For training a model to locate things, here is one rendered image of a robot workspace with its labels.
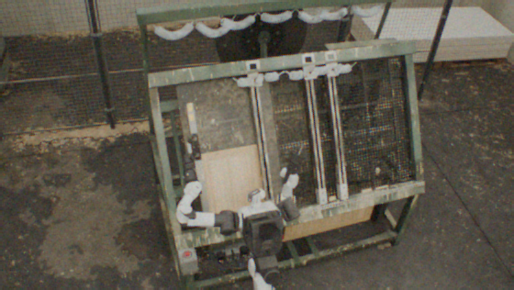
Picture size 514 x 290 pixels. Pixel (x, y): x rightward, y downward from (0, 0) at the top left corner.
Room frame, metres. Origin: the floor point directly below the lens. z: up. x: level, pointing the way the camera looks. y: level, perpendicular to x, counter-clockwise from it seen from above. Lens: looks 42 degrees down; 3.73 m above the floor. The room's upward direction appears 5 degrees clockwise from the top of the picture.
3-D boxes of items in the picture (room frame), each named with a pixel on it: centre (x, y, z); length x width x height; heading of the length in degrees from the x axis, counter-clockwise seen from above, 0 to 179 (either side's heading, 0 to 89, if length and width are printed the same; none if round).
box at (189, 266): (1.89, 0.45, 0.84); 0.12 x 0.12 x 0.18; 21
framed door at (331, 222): (2.76, -0.70, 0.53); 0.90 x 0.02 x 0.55; 111
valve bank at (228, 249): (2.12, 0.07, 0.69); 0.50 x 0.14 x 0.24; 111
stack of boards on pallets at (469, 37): (6.81, -2.65, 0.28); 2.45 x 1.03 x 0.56; 106
